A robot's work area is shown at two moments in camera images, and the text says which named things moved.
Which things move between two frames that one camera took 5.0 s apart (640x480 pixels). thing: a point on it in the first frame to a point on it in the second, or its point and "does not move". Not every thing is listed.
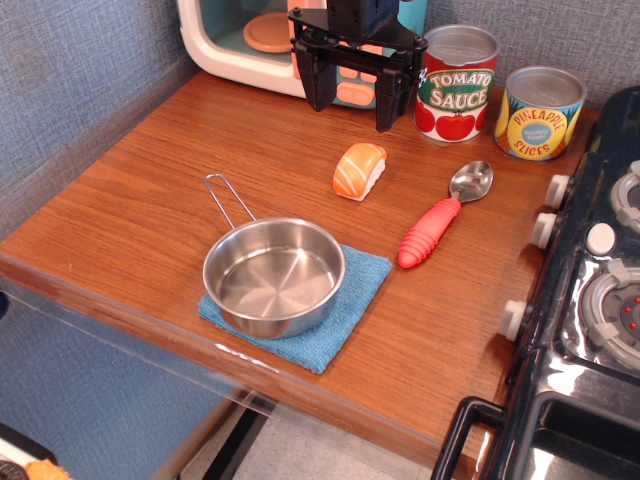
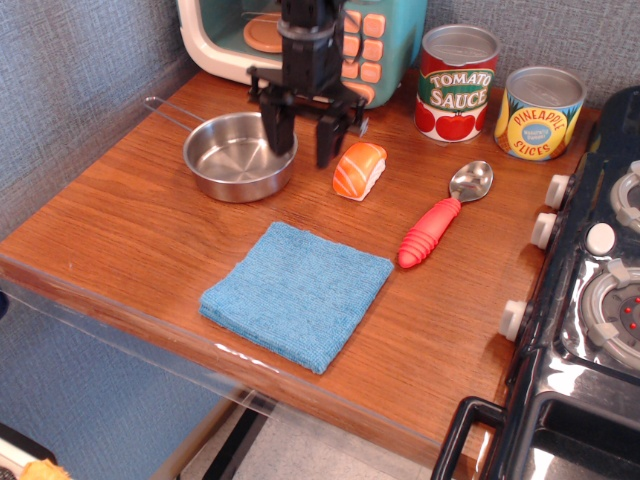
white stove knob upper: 555,190 does not move
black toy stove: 572,409 does not move
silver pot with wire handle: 272,278 to 229,156
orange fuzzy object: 45,470 does not move
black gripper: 393,45 to 310,75
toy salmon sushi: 358,169 does not move
